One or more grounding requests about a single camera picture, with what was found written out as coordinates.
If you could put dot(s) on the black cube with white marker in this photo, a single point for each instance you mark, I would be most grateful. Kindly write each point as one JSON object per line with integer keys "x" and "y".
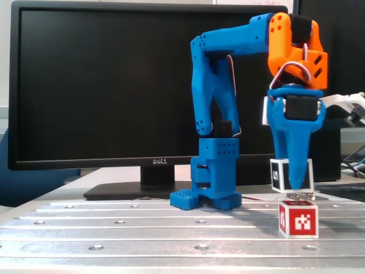
{"x": 278, "y": 174}

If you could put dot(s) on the black Dell monitor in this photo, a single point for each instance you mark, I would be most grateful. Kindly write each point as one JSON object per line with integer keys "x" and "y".
{"x": 99, "y": 85}

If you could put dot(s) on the plain black monitor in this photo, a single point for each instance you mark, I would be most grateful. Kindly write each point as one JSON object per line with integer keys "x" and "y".
{"x": 345, "y": 57}

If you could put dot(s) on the red cube with white marker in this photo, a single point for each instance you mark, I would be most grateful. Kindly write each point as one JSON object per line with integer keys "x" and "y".
{"x": 302, "y": 222}

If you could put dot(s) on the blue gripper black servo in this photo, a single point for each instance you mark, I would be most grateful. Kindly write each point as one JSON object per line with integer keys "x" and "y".
{"x": 296, "y": 125}

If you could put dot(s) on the aluminium slotted base plate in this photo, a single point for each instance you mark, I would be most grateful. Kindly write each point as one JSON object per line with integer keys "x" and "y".
{"x": 142, "y": 231}

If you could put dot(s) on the small motor controller board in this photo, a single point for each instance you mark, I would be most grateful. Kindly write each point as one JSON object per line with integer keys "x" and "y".
{"x": 299, "y": 196}

